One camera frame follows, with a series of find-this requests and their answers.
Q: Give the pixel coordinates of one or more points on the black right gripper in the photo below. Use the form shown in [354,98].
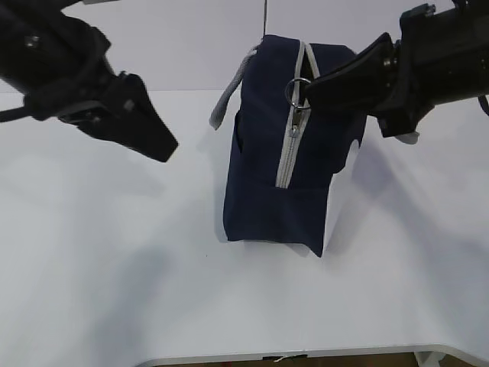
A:
[442,57]

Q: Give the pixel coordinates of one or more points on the white table leg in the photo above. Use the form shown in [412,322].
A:
[430,356]

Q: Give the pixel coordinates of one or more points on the navy blue lunch bag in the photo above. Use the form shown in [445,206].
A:
[290,166]

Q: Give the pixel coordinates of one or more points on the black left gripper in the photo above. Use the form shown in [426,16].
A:
[59,64]

